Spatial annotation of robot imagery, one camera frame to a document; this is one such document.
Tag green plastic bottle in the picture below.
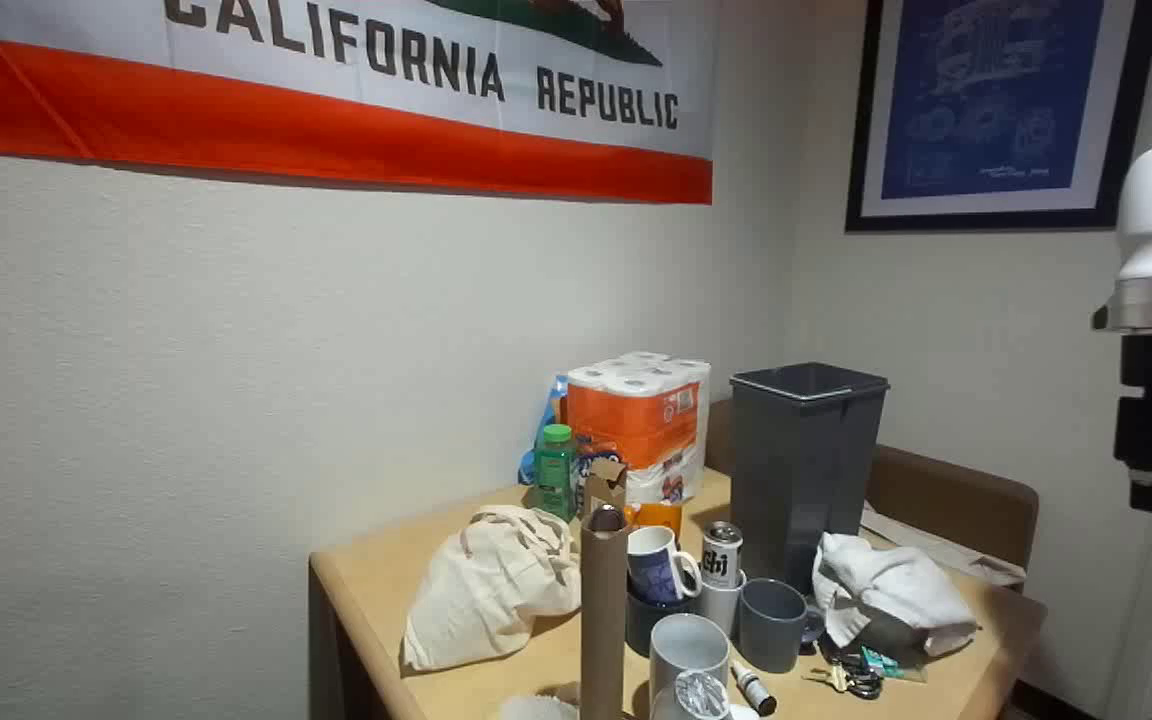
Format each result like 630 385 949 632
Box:
532 422 575 521

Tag white crumpled cloth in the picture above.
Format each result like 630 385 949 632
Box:
813 532 975 657

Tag grey plastic trash bin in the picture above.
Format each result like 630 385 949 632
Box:
730 365 888 591

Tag framed blue blueprint poster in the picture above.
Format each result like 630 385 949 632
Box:
845 0 1152 231

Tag keys and small items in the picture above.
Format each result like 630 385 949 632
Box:
813 643 919 700

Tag dark grey mug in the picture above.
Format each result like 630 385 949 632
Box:
736 575 818 673

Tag small white patterned cup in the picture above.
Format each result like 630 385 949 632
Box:
701 521 743 588

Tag white marker pen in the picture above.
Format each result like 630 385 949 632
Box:
730 664 774 717

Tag orange paper towel pack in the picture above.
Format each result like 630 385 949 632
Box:
563 352 709 504

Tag blue and white mug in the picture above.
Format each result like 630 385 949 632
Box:
629 524 696 603

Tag brown cardboard tube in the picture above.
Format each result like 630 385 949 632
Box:
579 504 625 720

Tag blue plastic bag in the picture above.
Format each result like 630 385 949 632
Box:
514 373 575 488

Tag California Republic flag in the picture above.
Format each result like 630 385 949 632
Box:
0 0 715 203

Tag beige cloth bag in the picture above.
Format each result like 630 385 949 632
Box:
400 504 579 673

